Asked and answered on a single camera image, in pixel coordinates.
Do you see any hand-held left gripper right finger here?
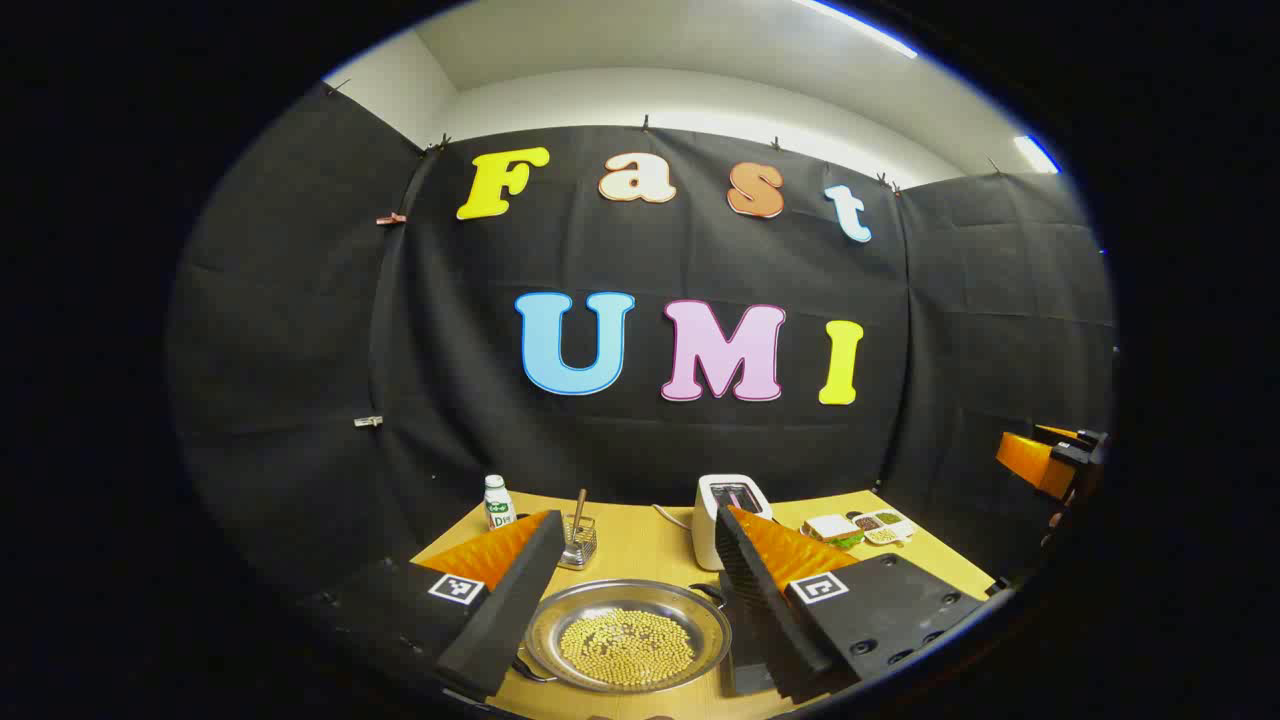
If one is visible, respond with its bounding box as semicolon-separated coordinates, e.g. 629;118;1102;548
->
713;505;991;703

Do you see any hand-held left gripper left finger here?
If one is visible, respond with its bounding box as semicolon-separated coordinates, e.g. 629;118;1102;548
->
300;510;568;701

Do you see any stainless steel pot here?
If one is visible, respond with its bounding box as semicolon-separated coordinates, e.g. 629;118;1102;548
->
513;578;733;696

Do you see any pile of yellow soybeans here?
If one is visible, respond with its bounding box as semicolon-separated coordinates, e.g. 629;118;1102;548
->
558;607;696;688

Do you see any white toaster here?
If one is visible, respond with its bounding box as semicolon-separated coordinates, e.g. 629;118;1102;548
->
692;474;773;572

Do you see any sandwich with lettuce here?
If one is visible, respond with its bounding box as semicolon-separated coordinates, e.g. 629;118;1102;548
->
802;514;865;550

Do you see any small white drink bottle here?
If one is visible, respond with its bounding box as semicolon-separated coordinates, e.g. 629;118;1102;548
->
484;474;517;531

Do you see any white divided bean tray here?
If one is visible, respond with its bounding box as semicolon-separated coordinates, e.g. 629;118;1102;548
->
848;508;916;547

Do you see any black backdrop cloth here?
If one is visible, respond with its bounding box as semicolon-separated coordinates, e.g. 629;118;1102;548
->
165;85;1116;601

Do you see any wire mesh utensil holder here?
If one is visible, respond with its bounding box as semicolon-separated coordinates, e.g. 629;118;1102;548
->
560;513;599;571

